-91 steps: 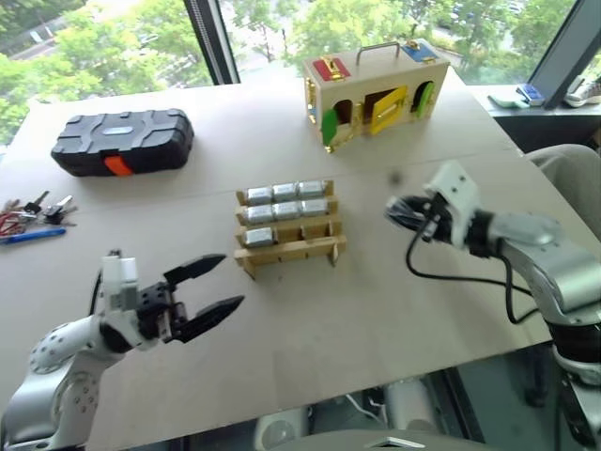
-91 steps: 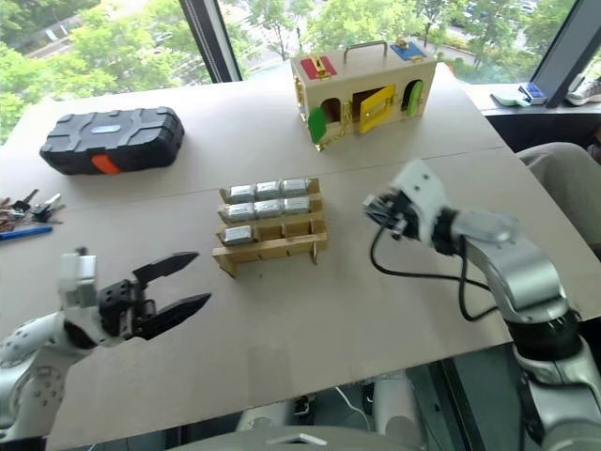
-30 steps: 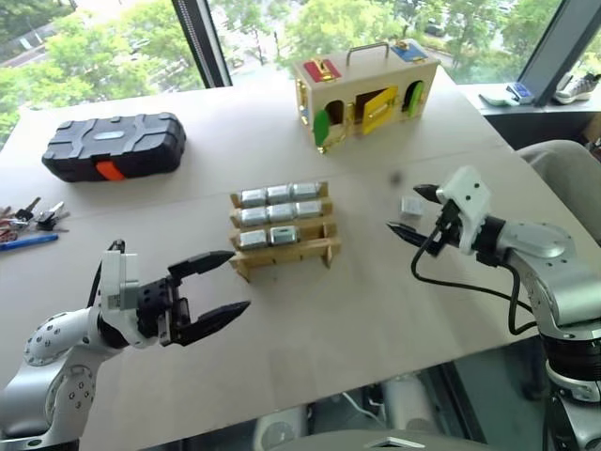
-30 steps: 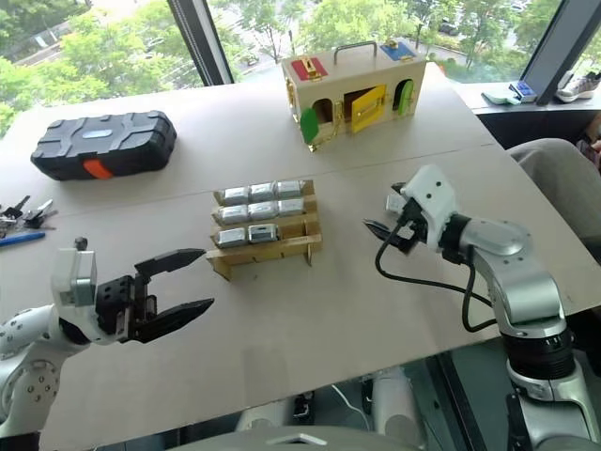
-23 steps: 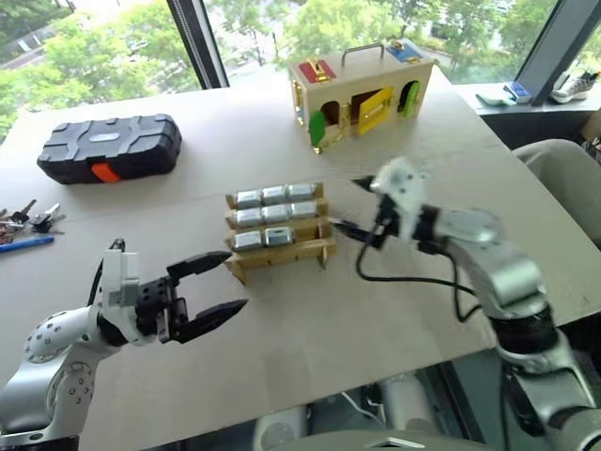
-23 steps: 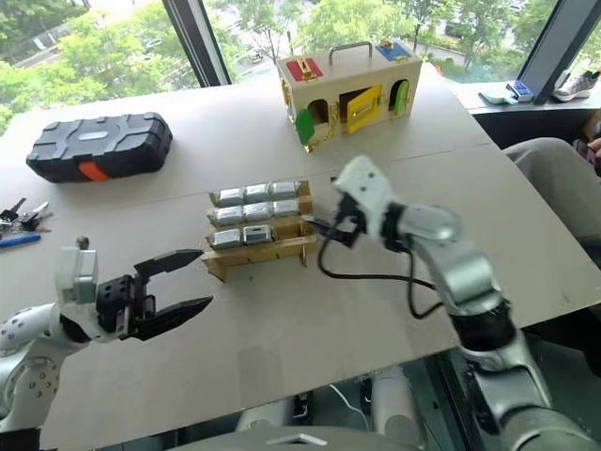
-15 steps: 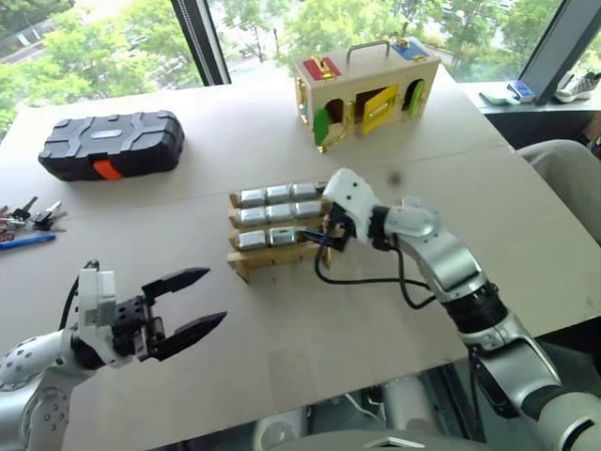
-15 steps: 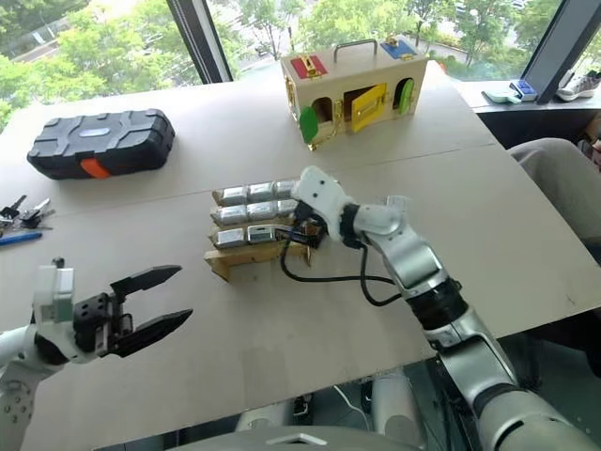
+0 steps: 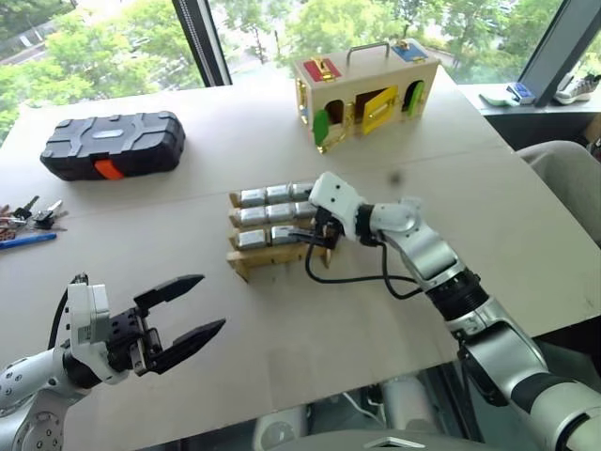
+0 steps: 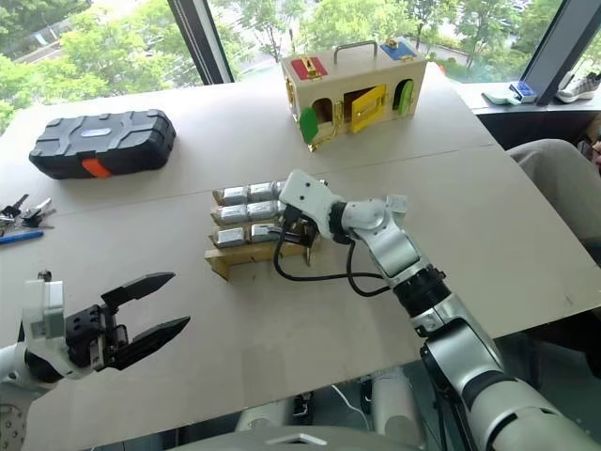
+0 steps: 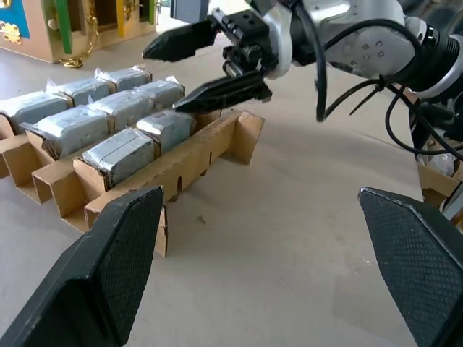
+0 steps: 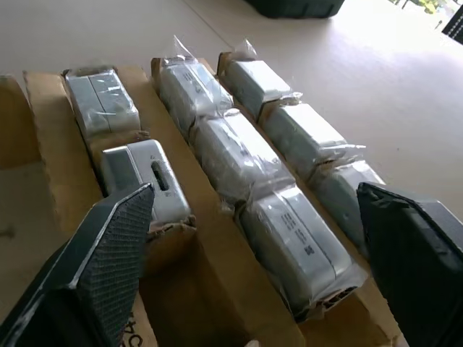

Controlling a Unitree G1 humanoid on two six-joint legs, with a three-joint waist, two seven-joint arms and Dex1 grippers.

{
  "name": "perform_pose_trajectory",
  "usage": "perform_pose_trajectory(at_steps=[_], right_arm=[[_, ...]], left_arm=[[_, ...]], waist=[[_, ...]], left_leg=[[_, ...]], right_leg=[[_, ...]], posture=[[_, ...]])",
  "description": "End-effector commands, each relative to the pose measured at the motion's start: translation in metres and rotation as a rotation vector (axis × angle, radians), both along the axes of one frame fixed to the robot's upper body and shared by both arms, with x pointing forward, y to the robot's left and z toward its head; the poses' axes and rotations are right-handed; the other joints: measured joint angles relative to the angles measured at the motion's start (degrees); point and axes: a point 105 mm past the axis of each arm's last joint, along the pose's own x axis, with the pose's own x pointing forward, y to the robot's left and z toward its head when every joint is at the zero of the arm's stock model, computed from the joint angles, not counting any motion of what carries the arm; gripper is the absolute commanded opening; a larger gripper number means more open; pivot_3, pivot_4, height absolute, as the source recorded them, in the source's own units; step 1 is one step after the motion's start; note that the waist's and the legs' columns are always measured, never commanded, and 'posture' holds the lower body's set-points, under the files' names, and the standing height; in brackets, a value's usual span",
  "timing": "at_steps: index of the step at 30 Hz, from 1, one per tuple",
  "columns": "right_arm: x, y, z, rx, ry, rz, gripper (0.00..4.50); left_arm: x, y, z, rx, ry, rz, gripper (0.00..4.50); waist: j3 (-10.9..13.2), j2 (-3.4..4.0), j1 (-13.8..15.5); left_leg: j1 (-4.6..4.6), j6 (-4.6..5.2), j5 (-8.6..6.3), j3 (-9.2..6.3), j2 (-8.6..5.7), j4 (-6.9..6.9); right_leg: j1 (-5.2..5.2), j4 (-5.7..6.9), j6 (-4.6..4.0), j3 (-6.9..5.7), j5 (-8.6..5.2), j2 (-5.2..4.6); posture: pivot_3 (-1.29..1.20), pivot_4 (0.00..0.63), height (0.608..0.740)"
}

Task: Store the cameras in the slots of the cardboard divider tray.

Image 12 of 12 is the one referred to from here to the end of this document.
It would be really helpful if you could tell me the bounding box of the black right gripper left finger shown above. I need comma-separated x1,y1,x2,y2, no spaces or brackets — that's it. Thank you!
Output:
0,182,156,347

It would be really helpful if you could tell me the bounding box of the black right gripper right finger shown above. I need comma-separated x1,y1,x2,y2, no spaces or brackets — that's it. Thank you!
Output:
356,181,463,347

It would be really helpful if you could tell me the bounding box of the brown cardboard divider tray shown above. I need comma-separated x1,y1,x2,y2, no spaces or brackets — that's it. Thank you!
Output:
0,51,409,347

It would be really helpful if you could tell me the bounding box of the dark object at edge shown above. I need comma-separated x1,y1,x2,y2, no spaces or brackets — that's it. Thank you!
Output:
440,6,463,38

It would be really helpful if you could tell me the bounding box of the dark green bin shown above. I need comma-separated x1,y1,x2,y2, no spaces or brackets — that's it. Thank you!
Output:
242,0,347,19

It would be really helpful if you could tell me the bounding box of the plastic-wrapped silver camera module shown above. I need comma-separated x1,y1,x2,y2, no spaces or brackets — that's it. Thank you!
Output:
237,184,368,322
224,38,303,120
158,35,235,138
191,111,296,209
262,103,366,174
313,160,386,260

